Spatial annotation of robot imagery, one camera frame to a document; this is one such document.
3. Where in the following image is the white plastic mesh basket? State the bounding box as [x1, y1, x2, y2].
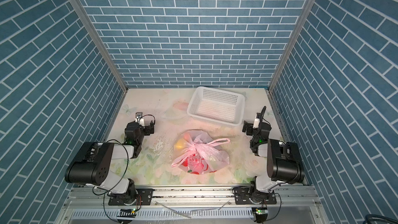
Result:
[187, 87, 245, 127]

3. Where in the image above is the pink plastic fruit bag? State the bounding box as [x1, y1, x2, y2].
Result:
[171, 130, 231, 175]

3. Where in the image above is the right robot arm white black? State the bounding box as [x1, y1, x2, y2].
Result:
[243, 120, 305, 204]

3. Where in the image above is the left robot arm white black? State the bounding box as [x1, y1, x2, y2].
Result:
[65, 117, 155, 207]

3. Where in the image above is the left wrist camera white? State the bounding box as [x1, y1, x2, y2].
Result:
[135, 112, 145, 127]

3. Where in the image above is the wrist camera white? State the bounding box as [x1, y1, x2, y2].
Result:
[135, 112, 145, 127]
[253, 113, 262, 129]

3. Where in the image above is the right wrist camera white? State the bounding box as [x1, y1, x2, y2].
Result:
[253, 113, 262, 129]

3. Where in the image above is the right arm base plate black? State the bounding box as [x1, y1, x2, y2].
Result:
[232, 186, 277, 205]

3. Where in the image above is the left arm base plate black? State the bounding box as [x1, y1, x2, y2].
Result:
[108, 188, 154, 206]

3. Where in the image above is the white slotted cable duct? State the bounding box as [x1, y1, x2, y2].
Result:
[71, 207, 253, 220]

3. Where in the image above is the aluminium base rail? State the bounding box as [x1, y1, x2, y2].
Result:
[62, 184, 321, 209]

